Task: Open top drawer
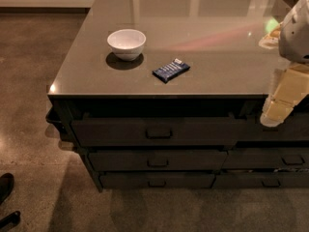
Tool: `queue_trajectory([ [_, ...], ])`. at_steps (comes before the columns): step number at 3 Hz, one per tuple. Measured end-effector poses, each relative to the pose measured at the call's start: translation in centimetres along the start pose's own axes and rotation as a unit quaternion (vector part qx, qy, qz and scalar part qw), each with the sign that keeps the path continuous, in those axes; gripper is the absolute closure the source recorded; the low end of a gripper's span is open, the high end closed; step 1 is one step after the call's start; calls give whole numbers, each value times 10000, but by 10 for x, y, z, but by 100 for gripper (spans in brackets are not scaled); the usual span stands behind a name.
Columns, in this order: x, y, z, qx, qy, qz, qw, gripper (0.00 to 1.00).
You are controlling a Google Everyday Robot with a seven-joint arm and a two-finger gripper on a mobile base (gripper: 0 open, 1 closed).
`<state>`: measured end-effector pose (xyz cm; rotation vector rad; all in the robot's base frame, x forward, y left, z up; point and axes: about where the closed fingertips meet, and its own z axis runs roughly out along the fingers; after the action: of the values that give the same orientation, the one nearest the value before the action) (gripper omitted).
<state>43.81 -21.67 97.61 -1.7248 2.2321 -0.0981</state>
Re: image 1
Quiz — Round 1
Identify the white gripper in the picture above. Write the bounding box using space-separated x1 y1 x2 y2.
260 63 309 128

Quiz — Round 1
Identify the black chair base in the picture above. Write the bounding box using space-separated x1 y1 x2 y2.
0 173 20 232

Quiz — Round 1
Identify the blue snack packet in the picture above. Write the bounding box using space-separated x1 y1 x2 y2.
153 59 190 83

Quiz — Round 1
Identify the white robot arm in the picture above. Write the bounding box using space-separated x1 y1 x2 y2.
259 0 309 128

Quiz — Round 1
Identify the dark drawer cabinet frame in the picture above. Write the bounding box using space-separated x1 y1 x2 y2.
46 97 309 190

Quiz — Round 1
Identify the white ceramic bowl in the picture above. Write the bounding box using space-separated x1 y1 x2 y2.
107 29 146 61

